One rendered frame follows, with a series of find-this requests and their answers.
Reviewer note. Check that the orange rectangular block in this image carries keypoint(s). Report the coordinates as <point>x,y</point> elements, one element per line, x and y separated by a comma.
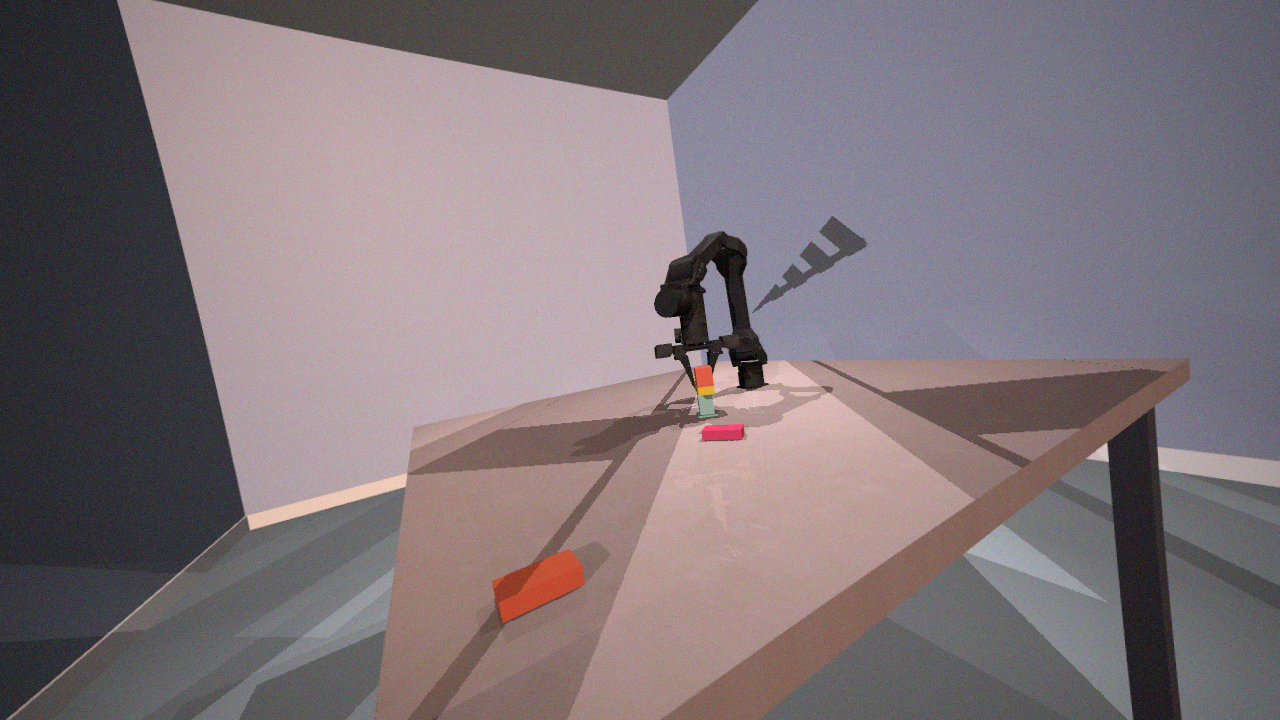
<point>537,583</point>

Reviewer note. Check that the red elongated block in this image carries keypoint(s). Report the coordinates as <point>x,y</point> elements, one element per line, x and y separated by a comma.
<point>723,432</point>

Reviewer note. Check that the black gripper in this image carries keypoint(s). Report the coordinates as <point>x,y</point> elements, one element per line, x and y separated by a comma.
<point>694,331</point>

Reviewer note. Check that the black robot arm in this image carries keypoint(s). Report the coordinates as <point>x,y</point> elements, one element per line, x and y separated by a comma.
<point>682,295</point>

